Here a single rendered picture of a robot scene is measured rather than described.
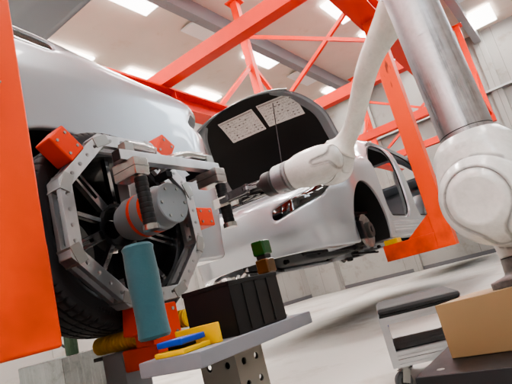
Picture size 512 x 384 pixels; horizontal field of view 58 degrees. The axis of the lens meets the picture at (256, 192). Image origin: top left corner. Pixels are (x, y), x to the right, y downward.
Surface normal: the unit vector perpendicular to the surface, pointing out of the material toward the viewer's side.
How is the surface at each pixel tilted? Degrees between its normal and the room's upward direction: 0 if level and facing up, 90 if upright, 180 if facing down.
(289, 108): 141
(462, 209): 91
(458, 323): 90
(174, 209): 90
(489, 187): 94
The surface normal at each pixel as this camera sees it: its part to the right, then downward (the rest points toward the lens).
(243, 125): -0.13, 0.74
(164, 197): 0.79, -0.33
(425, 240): -0.56, -0.04
